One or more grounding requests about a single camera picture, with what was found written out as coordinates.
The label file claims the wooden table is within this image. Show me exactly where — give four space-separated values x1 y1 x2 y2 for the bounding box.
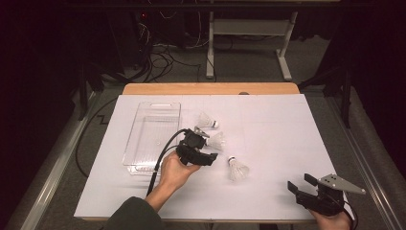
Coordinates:
79 81 320 224

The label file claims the white metal desk frame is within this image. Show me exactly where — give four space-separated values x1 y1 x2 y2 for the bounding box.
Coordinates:
205 11 300 81

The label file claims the left hand-held gripper cable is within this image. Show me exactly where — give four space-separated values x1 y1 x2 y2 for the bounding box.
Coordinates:
146 128 189 196

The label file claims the hand-held gripper cable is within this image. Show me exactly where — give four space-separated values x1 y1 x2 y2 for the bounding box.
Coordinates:
331 193 359 230
146 128 189 196

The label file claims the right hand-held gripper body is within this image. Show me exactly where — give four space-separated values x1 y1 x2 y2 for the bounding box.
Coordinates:
296 172 367 217

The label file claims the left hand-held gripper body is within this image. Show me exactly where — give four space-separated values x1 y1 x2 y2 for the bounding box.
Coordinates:
176 126 211 167

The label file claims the clear plastic storage bin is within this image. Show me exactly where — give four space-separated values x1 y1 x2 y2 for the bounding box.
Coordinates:
122 101 182 177

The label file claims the tangled floor cable bundle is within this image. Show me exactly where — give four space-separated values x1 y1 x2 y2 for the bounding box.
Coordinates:
140 44 205 84

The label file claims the long black floor cable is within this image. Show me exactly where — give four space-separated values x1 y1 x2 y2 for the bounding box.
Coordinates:
75 96 120 178

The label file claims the black metal stand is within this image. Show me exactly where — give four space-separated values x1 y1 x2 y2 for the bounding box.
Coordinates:
78 61 104 122
300 65 352 128

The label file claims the person's right hand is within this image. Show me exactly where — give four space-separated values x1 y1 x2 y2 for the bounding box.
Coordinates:
309 210 352 230

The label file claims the aluminium floor rail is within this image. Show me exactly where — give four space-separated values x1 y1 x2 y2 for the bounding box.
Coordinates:
6 92 99 230
325 95 406 230

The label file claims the person's left hand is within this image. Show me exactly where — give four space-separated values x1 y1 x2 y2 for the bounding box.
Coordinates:
158 150 201 193

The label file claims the right hand-held gripper cable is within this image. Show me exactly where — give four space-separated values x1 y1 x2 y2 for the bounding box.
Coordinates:
331 193 359 230

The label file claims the white shuttlecock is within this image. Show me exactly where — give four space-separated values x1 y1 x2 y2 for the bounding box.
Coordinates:
195 111 220 130
227 155 251 182
206 131 227 151

